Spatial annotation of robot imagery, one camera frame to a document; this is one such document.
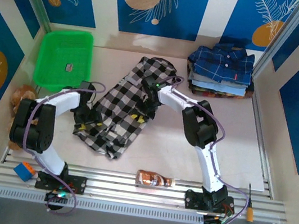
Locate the black white checked shirt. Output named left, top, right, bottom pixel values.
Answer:
left=69, top=46, right=180, bottom=168

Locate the brown drink bottle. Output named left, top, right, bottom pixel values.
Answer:
left=134, top=168, right=178, bottom=192

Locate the green plastic basket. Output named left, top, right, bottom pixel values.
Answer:
left=31, top=24, right=98, bottom=98

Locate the brown plush teddy bear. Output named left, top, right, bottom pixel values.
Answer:
left=3, top=82, right=40, bottom=153

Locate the light blue folded shirt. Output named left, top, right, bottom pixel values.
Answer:
left=187, top=78, right=250, bottom=97

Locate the black controller board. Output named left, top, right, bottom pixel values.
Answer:
left=44, top=188, right=70, bottom=205
left=201, top=213, right=226, bottom=224

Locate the blue orange toy block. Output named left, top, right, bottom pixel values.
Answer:
left=11, top=159, right=37, bottom=184

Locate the blue plaid folded shirt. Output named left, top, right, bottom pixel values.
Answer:
left=184, top=38, right=257, bottom=89

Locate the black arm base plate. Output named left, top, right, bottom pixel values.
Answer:
left=34, top=170, right=88, bottom=196
left=183, top=188, right=238, bottom=217

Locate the aluminium rail frame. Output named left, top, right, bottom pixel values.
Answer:
left=0, top=150, right=295, bottom=224

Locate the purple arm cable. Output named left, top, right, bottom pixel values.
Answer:
left=13, top=71, right=107, bottom=220
left=143, top=74, right=269, bottom=224

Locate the white slotted cable duct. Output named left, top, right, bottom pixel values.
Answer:
left=0, top=182, right=205, bottom=224

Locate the orange handled screwdriver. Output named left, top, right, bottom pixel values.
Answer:
left=242, top=183, right=260, bottom=223

